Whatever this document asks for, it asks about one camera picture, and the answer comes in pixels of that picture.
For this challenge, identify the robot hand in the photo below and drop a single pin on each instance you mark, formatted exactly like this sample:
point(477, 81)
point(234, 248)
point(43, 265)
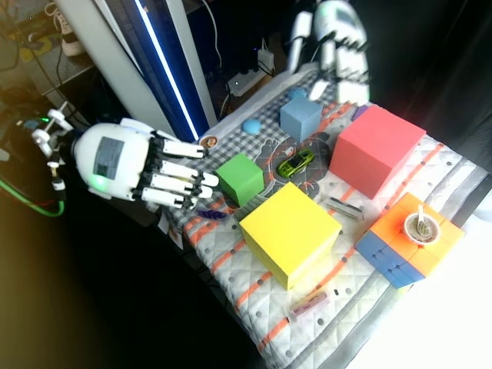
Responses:
point(346, 23)
point(111, 157)

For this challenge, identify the blue foam cube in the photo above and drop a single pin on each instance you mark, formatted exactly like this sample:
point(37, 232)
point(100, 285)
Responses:
point(301, 117)

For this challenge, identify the green foam cube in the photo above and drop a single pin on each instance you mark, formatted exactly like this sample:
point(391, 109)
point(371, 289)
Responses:
point(240, 178)

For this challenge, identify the blue toy half ball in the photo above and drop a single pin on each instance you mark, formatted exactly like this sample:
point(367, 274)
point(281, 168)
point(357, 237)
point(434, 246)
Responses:
point(298, 93)
point(251, 126)

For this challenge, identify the white plug adapter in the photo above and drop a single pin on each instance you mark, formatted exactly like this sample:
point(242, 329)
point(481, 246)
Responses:
point(265, 57)

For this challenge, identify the purple half-round block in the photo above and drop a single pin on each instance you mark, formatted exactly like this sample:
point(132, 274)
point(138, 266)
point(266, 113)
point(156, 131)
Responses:
point(359, 112)

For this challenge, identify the toy ramen bowl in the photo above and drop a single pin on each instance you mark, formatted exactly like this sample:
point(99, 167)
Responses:
point(210, 141)

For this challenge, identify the white pillar with light strip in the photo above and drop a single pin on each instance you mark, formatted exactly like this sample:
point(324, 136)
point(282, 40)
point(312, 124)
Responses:
point(115, 57)

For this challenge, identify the white power strip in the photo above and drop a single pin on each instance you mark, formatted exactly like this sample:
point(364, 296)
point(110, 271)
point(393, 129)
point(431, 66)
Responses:
point(244, 82)

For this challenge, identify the white sneaker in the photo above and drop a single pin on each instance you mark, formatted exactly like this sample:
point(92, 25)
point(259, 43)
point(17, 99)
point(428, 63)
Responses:
point(69, 38)

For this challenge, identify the large red foam cube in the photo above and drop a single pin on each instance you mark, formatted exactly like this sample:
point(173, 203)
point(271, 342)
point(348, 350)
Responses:
point(369, 153)

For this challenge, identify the green toy car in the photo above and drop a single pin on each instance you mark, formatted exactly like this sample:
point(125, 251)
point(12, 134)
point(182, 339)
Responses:
point(295, 163)

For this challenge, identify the large yellow foam cube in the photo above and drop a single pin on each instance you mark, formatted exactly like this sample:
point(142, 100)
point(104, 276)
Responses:
point(288, 230)

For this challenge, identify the white toy spoon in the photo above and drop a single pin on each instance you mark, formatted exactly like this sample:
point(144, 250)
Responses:
point(421, 221)

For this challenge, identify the toy noodle cup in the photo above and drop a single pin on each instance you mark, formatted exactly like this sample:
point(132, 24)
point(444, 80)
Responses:
point(413, 230)

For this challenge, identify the large puzzle cube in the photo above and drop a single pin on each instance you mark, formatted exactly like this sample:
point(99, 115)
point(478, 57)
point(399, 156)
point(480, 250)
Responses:
point(388, 253)

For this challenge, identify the pink clear tube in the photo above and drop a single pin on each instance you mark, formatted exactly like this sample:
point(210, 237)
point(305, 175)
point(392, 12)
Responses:
point(309, 304)

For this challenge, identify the grey quilt with bear print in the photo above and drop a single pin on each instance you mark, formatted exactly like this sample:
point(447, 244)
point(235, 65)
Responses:
point(346, 276)

